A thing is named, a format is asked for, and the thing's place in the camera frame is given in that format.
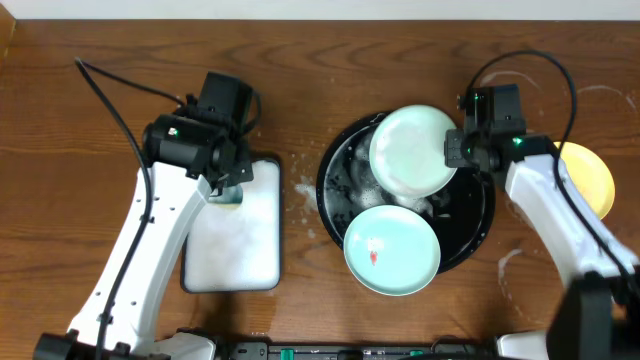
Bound green sponge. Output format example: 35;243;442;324
208;185;244;205

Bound light green plate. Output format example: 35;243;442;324
343;205;441;296
369;105;456;199

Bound yellow plate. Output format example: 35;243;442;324
561;142;615;219

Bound light green plate front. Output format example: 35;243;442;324
343;205;441;296

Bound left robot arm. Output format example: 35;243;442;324
33;72;261;360

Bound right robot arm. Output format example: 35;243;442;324
444;85;639;359

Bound round black tray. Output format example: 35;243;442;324
316;112;496;273

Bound white rectangular foam tray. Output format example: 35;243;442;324
181;159;282;293

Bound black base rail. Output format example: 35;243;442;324
174;329;501;360

